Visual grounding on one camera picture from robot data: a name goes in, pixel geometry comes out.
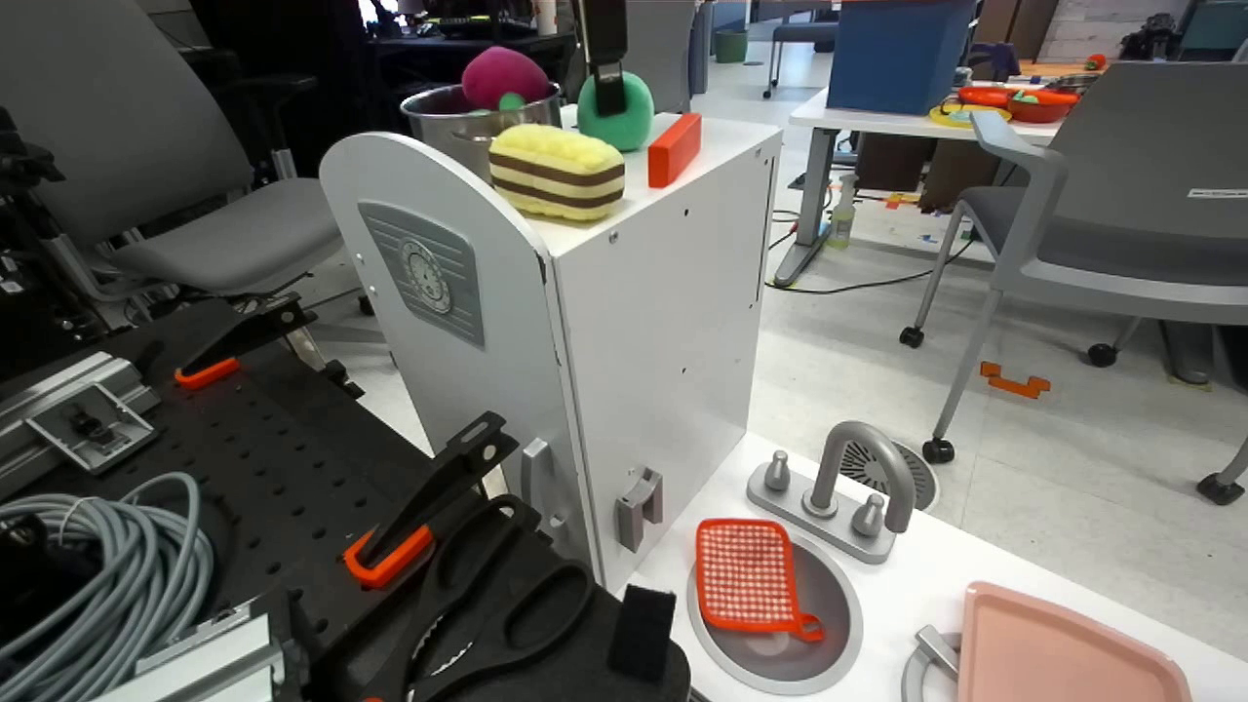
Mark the black equipment stand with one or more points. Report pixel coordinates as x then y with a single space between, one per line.
25 259

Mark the orange floor bracket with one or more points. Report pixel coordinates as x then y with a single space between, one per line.
1008 378

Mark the orange mesh strainer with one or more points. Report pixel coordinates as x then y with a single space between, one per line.
744 570

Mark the grey toy faucet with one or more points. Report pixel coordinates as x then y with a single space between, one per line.
845 451

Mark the white-framed black tag plate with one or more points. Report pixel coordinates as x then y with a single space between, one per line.
90 429

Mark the small green plushie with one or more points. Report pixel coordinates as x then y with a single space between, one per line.
514 103

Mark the round green plushie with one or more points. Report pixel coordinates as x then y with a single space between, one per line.
639 120

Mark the grey toy burner grate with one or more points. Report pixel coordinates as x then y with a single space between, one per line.
926 648

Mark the aluminium rail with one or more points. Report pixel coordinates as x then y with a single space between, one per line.
52 393

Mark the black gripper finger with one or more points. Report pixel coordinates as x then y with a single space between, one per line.
607 53

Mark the orange rectangular block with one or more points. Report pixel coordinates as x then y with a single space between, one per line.
678 151

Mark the orange tray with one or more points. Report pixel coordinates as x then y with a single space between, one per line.
1029 103

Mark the grey round sink basin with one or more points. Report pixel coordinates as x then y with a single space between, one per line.
836 610

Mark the grey office chair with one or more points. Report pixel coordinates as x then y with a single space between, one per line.
1144 169
129 120

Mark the black moulded looped cover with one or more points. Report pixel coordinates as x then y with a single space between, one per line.
519 610

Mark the steel pot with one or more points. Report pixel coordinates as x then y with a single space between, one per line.
450 129

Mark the yellow brown-striped sponge plushie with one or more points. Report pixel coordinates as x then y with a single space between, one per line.
561 161

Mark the small black block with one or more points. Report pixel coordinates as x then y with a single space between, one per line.
640 633

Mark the pink plastic tray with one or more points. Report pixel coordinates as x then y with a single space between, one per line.
1053 655

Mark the white toy kitchen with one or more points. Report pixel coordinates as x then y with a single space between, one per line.
666 324

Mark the blue box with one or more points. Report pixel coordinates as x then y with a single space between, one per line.
900 60

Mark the black perforated board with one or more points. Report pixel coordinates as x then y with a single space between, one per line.
260 454

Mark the clear spray bottle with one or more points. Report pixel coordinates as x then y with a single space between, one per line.
845 215

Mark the white table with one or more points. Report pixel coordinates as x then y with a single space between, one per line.
884 124

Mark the silver metal bracket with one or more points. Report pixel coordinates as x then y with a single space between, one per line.
198 655

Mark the magenta plushie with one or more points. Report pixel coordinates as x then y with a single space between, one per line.
505 76

